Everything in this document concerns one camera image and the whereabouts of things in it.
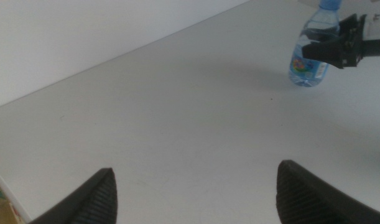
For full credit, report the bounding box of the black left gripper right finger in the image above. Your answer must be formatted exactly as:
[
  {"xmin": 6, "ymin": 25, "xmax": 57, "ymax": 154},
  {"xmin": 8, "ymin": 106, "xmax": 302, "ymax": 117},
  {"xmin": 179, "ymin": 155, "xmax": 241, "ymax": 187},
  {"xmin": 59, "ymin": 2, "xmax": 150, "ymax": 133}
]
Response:
[{"xmin": 276, "ymin": 159, "xmax": 380, "ymax": 224}]

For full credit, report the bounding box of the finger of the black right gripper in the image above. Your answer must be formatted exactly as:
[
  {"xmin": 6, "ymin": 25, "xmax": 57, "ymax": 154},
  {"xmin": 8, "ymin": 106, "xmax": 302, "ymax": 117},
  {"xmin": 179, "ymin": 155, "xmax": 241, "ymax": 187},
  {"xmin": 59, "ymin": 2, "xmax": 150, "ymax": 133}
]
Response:
[
  {"xmin": 302, "ymin": 38, "xmax": 345, "ymax": 68},
  {"xmin": 305, "ymin": 29, "xmax": 340, "ymax": 43}
]

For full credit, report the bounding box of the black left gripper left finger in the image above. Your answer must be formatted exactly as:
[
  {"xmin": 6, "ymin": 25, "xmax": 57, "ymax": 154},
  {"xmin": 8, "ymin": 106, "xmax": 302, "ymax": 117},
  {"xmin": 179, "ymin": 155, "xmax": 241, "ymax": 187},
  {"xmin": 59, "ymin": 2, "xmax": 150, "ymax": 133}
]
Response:
[{"xmin": 27, "ymin": 167, "xmax": 118, "ymax": 224}]

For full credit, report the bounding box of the clear water bottle blue cap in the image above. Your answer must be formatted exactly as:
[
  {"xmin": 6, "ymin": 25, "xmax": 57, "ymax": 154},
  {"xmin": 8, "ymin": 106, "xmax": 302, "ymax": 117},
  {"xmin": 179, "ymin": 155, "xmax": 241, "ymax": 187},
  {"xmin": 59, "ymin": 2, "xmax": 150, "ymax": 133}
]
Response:
[{"xmin": 288, "ymin": 0, "xmax": 343, "ymax": 88}]

